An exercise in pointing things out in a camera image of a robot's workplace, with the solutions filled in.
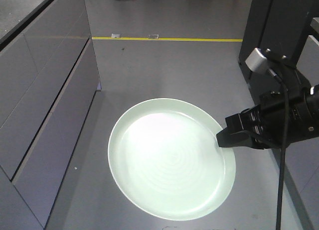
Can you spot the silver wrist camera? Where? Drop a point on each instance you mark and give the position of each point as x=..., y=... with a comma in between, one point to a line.
x=257, y=62

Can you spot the pale green round plate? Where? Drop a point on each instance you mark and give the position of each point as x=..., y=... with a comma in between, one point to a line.
x=164, y=157

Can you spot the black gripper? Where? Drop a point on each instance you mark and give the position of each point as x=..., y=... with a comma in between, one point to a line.
x=281, y=118

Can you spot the grey kitchen island cabinet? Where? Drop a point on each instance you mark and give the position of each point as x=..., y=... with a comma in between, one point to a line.
x=48, y=78

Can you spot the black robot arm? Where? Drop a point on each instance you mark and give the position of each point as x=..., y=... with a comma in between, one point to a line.
x=282, y=117

